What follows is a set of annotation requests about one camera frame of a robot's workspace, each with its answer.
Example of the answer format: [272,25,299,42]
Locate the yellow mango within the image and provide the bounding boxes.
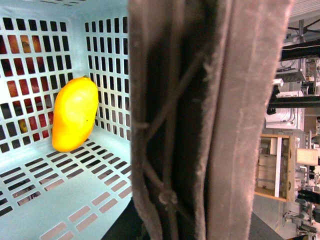
[52,76,98,152]

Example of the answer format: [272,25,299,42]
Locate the light blue plastic basket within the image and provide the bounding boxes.
[0,0,132,240]

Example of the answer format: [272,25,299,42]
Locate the wooden shelf cabinet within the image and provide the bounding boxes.
[254,134,300,202]

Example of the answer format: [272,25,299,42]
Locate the red apple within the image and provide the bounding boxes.
[18,116,47,134]
[7,35,42,54]
[7,80,19,98]

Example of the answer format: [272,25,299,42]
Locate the brown basket handle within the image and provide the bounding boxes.
[128,0,294,240]

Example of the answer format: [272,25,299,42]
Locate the black metal frame bars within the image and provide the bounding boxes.
[267,39,320,109]

